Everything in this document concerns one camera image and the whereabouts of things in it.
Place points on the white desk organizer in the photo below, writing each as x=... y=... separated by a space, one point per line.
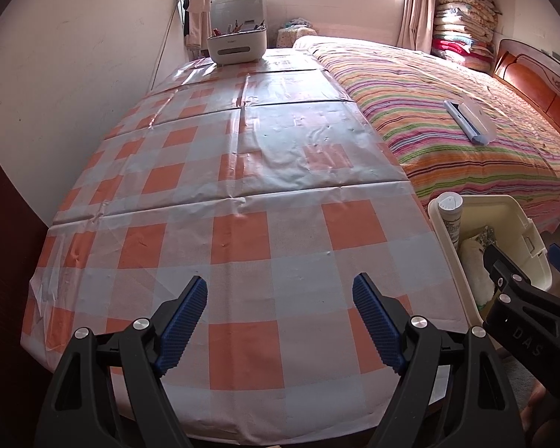
x=238 y=46

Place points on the dotted cloth bundle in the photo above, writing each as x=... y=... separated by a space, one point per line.
x=296 y=30

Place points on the wooden headboard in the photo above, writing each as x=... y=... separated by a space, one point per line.
x=536 y=79

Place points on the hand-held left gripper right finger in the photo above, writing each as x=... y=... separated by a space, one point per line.
x=378 y=322

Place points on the white air cooler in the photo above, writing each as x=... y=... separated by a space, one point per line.
x=238 y=7

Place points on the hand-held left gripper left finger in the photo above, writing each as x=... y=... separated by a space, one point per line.
x=182 y=322

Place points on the pink curtain with tieback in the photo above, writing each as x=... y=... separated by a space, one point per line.
x=196 y=9

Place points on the stack of folded quilts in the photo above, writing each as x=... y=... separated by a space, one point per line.
x=464 y=23

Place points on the white plush toy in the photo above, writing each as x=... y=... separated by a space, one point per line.
x=473 y=266

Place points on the orange checked tablecloth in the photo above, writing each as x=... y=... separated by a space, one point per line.
x=261 y=172

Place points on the person's right hand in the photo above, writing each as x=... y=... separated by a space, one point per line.
x=536 y=401

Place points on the striped bed sheet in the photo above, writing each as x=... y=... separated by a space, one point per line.
x=424 y=116

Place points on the white capped tube bottle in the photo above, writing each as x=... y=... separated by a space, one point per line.
x=450 y=219

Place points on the cream plastic bin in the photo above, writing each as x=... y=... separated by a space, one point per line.
x=494 y=210

